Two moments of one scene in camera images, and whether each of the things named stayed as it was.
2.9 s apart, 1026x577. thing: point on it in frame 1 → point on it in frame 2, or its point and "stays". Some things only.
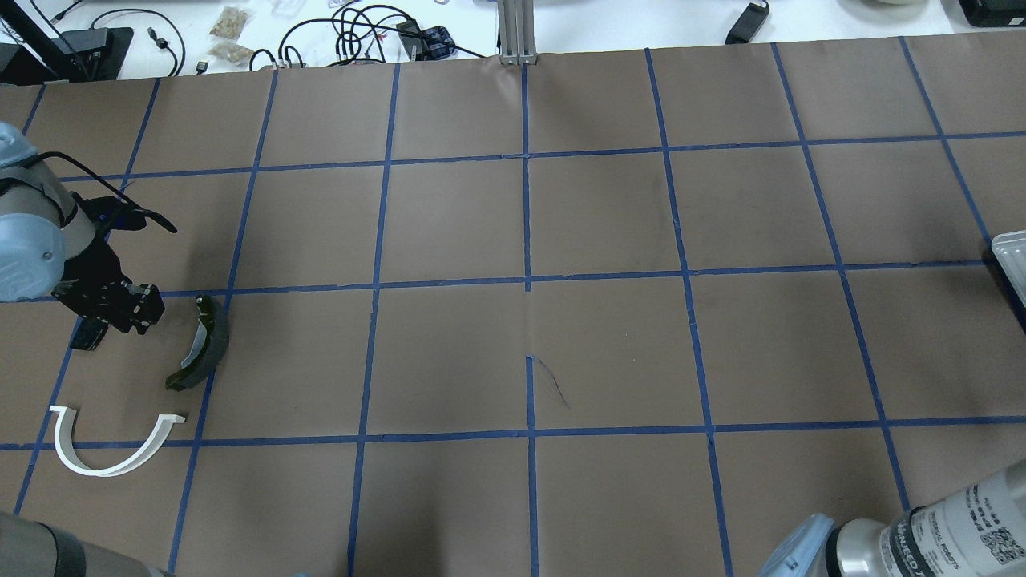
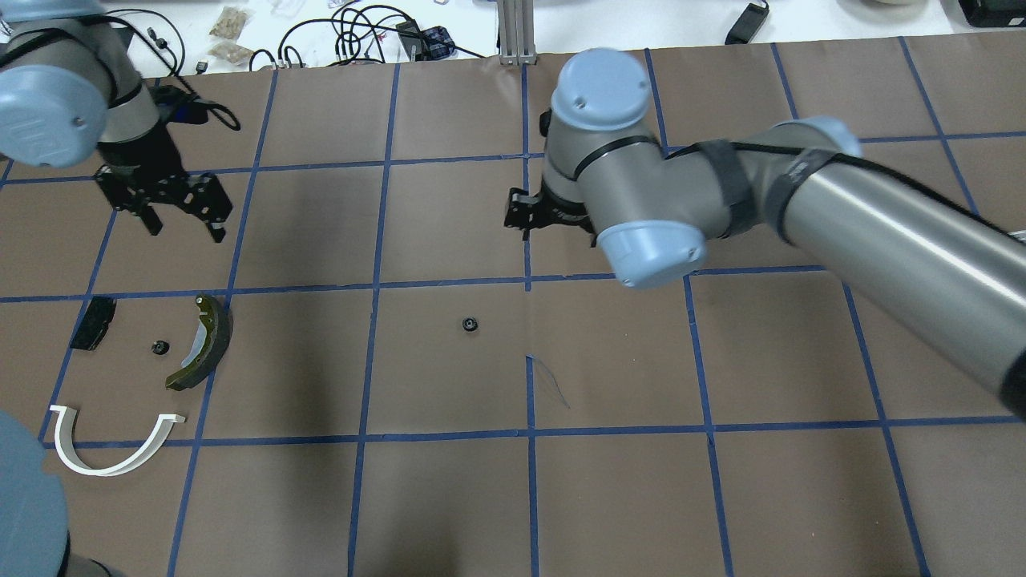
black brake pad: [88, 332] stays
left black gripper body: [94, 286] → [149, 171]
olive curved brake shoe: [210, 348] stays
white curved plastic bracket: [63, 431] stays
